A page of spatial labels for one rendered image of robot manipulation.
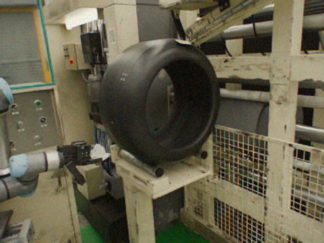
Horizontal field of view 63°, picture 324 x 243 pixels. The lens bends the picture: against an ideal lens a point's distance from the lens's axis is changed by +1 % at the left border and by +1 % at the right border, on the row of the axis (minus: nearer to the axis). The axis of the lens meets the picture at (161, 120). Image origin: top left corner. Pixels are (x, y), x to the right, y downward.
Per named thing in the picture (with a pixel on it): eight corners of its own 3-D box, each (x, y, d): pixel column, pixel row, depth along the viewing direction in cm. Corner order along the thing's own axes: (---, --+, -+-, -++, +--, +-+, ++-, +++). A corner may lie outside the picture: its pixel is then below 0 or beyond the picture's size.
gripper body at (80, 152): (92, 144, 102) (60, 149, 95) (92, 165, 104) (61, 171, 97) (85, 140, 108) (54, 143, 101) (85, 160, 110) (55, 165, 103)
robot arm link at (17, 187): (0, 190, 99) (0, 171, 93) (31, 178, 107) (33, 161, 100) (9, 206, 96) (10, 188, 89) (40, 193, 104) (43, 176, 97)
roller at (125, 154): (126, 149, 145) (124, 156, 145) (119, 147, 142) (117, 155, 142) (165, 168, 118) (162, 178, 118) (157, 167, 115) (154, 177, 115)
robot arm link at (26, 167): (8, 166, 95) (9, 150, 90) (41, 161, 102) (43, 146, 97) (11, 184, 91) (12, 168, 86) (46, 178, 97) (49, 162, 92)
